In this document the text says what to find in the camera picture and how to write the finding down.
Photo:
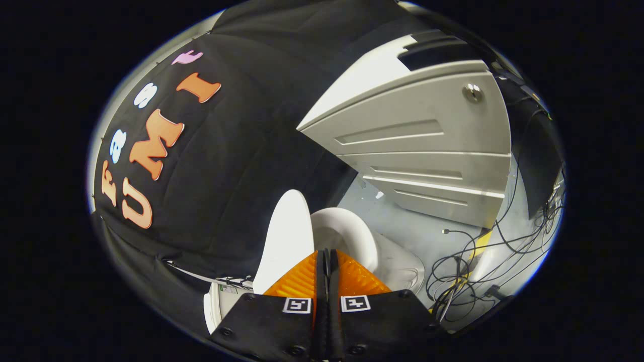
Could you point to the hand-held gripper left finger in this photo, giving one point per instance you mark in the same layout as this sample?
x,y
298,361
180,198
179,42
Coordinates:
x,y
271,327

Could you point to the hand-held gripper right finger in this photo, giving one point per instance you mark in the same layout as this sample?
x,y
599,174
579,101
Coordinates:
x,y
387,322

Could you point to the white toilet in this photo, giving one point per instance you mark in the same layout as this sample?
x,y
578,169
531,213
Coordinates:
x,y
347,231

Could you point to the black stand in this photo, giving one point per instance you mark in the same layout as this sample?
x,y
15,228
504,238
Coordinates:
x,y
236,280

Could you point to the yellow floor tape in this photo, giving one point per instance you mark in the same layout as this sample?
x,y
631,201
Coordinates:
x,y
482,241

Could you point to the black backdrop cloth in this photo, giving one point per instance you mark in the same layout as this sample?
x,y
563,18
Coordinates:
x,y
226,166

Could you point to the white drawer cabinet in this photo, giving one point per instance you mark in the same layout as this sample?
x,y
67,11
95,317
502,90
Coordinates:
x,y
427,110

